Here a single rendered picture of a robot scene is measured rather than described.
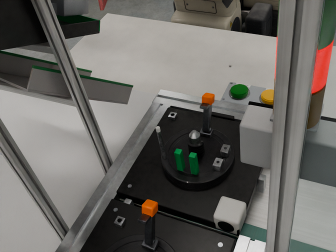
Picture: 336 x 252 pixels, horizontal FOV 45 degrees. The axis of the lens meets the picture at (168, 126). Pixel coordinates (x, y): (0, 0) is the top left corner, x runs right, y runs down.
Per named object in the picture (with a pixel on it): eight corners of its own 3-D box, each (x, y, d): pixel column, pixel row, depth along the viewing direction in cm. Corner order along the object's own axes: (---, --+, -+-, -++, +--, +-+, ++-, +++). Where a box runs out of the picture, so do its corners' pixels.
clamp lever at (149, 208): (147, 236, 66) (147, 198, 63) (158, 240, 65) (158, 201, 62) (136, 250, 63) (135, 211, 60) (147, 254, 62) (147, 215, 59)
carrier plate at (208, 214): (169, 113, 92) (167, 106, 90) (275, 135, 83) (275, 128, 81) (118, 197, 78) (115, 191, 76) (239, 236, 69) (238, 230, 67)
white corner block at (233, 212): (222, 207, 73) (221, 194, 70) (247, 214, 71) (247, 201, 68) (213, 229, 70) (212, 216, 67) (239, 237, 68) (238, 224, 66)
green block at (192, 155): (193, 168, 75) (190, 151, 71) (199, 170, 74) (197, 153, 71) (191, 173, 74) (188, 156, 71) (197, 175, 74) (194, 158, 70)
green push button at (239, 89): (233, 88, 94) (233, 82, 93) (250, 91, 93) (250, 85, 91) (228, 100, 92) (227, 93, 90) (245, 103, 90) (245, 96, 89)
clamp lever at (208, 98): (203, 127, 81) (205, 91, 77) (212, 129, 80) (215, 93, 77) (196, 134, 78) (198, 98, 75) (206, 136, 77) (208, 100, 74)
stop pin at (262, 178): (259, 186, 78) (259, 173, 75) (265, 187, 77) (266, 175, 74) (257, 191, 77) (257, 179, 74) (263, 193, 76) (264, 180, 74)
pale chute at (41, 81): (85, 88, 97) (90, 70, 96) (128, 104, 90) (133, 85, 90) (-21, 71, 72) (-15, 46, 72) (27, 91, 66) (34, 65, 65)
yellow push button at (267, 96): (263, 93, 91) (263, 87, 90) (281, 97, 90) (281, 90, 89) (258, 105, 89) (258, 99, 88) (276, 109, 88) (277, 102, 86)
